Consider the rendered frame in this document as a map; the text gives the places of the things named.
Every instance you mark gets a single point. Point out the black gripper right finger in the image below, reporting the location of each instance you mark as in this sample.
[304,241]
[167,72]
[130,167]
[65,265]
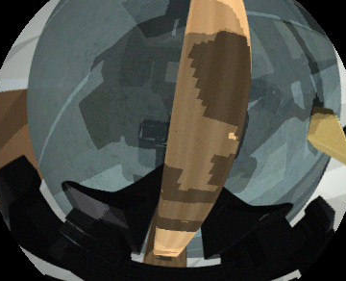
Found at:
[231,219]

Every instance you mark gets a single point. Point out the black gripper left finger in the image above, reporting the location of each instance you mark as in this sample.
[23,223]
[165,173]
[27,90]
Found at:
[130,210]

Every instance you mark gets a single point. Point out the wooden post with slot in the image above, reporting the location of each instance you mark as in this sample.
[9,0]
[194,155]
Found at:
[156,259]

